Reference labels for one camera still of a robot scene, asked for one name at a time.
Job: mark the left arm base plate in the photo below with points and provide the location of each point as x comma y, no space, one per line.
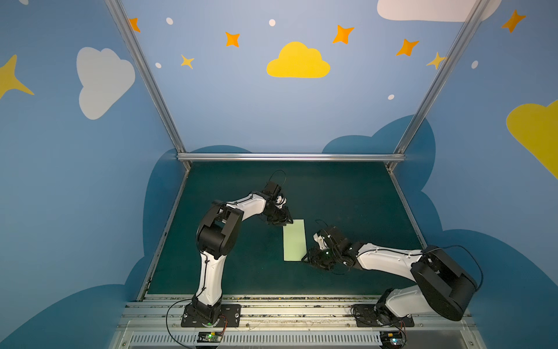
212,317

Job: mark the floor rail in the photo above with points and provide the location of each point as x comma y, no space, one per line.
146,284
409,183

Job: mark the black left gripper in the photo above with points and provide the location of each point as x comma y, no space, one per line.
278,216

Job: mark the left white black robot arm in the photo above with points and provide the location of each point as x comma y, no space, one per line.
217,235

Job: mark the green circuit board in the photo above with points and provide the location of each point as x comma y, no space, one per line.
391,340
209,337

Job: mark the light green paper sheet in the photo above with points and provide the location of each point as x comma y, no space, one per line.
294,241

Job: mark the aluminium corner post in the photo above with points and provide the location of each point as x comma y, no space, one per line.
118,13
459,45

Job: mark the right side floor rail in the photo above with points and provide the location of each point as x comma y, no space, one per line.
409,183

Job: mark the left green circuit board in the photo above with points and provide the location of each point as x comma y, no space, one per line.
209,337

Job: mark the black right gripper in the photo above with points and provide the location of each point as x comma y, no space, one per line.
320,255

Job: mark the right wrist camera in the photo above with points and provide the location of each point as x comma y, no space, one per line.
331,238

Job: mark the aluminium front rail platform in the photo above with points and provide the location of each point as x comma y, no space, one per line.
284,321

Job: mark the aluminium back frame rail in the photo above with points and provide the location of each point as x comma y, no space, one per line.
292,157

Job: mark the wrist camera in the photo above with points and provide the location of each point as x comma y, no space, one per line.
331,238
272,190

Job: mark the aluminium right corner post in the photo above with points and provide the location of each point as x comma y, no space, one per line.
459,45

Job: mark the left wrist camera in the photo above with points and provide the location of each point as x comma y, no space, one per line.
272,190

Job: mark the right green circuit board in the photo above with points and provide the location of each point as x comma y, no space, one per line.
391,340

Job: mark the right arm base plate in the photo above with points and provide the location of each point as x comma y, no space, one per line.
370,315

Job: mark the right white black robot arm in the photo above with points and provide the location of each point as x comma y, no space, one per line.
442,286

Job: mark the aluminium left corner post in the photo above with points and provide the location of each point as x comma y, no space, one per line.
118,13

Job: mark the left side floor rail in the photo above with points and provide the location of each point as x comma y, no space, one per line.
146,284

